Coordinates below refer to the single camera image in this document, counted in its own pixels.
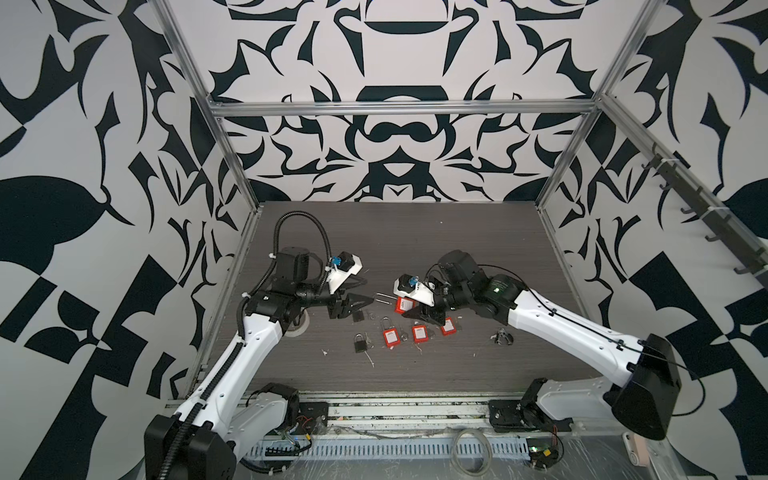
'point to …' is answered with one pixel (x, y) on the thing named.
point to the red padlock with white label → (448, 328)
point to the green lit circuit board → (543, 451)
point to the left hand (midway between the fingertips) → (368, 285)
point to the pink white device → (637, 449)
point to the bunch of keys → (500, 334)
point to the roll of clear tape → (301, 328)
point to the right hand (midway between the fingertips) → (407, 300)
